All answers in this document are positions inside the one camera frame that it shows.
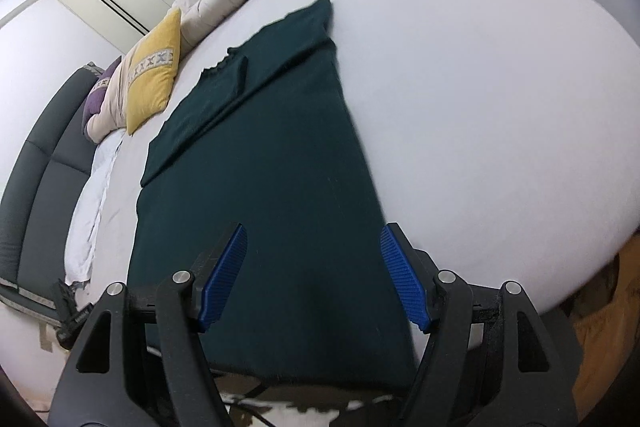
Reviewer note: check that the dark grey padded headboard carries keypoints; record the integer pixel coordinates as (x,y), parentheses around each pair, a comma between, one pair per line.
(45,177)

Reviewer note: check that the bed with white sheet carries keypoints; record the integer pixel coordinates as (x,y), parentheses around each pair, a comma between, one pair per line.
(475,107)

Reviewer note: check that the brown cloth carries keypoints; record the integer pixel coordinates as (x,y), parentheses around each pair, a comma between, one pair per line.
(600,332)

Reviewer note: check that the white towel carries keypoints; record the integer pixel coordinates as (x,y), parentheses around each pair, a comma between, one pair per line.
(90,217)

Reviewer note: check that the brown white patterned rug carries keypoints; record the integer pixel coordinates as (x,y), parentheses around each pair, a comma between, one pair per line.
(280,407)

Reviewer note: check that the purple pillow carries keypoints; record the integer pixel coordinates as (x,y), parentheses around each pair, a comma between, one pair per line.
(95,99)

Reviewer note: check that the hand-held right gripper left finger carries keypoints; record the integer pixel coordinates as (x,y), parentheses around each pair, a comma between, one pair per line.
(225,277)

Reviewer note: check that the dark green sweater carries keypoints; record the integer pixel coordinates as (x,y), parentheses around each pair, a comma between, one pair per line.
(275,157)

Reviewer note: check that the yellow patterned pillow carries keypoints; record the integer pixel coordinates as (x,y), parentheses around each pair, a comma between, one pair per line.
(150,82)

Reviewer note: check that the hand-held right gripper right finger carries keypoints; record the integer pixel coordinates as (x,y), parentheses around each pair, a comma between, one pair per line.
(402,277)

